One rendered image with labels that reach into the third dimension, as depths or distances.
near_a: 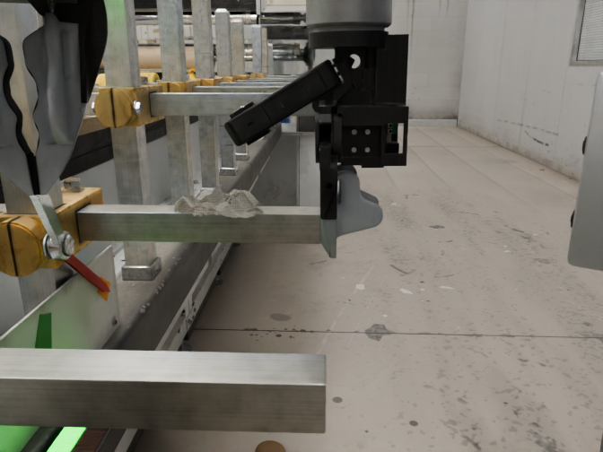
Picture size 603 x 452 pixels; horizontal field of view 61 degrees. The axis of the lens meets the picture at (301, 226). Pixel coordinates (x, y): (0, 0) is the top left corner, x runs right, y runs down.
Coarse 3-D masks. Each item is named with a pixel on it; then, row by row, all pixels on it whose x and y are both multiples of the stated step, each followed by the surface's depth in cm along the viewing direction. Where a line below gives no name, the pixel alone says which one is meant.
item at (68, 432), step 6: (60, 432) 43; (66, 432) 43; (72, 432) 43; (78, 432) 43; (60, 438) 43; (66, 438) 43; (72, 438) 43; (78, 438) 43; (54, 444) 42; (60, 444) 42; (66, 444) 42; (72, 444) 42; (48, 450) 41; (54, 450) 41; (60, 450) 41; (66, 450) 41
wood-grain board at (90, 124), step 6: (84, 120) 98; (90, 120) 101; (96, 120) 104; (84, 126) 98; (90, 126) 101; (96, 126) 104; (102, 126) 107; (108, 126) 109; (84, 132) 98; (90, 132) 101
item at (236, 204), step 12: (204, 192) 51; (216, 192) 50; (240, 192) 49; (180, 204) 49; (192, 204) 50; (204, 204) 48; (216, 204) 50; (228, 204) 49; (240, 204) 49; (252, 204) 50; (228, 216) 48; (240, 216) 48
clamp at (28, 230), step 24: (72, 192) 54; (96, 192) 55; (0, 216) 45; (24, 216) 45; (72, 216) 49; (0, 240) 44; (24, 240) 44; (0, 264) 44; (24, 264) 44; (48, 264) 46
